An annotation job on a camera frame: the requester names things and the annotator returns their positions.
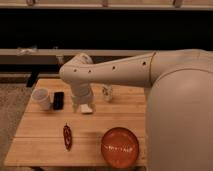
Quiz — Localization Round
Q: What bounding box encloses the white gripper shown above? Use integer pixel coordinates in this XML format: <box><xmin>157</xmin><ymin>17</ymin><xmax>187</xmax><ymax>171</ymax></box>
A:
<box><xmin>70</xmin><ymin>84</ymin><xmax>93</xmax><ymax>114</ymax></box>

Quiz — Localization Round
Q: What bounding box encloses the black eraser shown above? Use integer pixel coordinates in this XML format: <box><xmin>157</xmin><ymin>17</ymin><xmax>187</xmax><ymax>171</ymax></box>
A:
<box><xmin>53</xmin><ymin>92</ymin><xmax>64</xmax><ymax>110</ymax></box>

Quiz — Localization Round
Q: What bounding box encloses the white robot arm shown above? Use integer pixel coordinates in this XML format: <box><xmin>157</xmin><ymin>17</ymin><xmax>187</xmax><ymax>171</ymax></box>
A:
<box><xmin>60</xmin><ymin>49</ymin><xmax>213</xmax><ymax>171</ymax></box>

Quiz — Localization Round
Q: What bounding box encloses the white ceramic cup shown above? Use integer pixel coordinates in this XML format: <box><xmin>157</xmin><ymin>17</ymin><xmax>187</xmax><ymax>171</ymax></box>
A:
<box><xmin>31</xmin><ymin>88</ymin><xmax>51</xmax><ymax>110</ymax></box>

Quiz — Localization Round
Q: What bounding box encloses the dark red chili pepper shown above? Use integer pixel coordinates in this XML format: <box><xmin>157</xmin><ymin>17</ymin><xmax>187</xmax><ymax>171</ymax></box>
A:
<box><xmin>63</xmin><ymin>125</ymin><xmax>72</xmax><ymax>151</ymax></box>

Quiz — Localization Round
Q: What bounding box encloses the wooden board table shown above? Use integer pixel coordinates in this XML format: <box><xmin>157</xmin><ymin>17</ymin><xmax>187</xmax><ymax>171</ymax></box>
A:
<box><xmin>4</xmin><ymin>79</ymin><xmax>146</xmax><ymax>167</ymax></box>

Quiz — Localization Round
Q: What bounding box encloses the orange red bowl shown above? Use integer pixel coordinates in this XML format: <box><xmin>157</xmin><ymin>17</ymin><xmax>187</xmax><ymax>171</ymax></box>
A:
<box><xmin>101</xmin><ymin>127</ymin><xmax>139</xmax><ymax>169</ymax></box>

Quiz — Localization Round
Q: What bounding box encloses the long wooden beam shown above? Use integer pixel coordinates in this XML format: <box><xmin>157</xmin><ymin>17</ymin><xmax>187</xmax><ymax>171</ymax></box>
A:
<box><xmin>0</xmin><ymin>48</ymin><xmax>149</xmax><ymax>64</ymax></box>

